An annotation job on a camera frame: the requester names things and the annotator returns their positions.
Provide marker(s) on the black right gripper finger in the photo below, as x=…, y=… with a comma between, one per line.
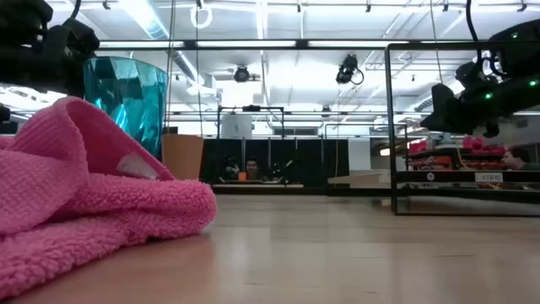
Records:
x=443, y=110

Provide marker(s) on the large teal faceted cup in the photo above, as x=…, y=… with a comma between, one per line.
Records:
x=131, y=97

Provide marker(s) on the medium orange plastic cup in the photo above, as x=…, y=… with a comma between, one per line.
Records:
x=182, y=156

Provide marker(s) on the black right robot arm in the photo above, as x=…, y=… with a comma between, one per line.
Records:
x=519, y=55

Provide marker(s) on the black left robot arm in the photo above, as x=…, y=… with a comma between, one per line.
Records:
x=29, y=34

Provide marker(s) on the rack with red bins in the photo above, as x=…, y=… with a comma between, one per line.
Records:
x=455, y=156

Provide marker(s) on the person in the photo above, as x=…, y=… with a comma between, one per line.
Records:
x=519, y=159
x=252, y=168

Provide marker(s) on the pink microfibre cloth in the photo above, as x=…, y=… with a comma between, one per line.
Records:
x=63, y=202

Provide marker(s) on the black partition panels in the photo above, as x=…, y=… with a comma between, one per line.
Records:
x=312, y=162

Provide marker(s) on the small orange background cup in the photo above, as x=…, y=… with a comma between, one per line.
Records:
x=242, y=176

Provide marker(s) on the round black ceiling camera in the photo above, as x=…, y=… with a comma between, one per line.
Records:
x=241, y=74

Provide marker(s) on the black frame background workstation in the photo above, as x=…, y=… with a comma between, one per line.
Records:
x=251, y=126

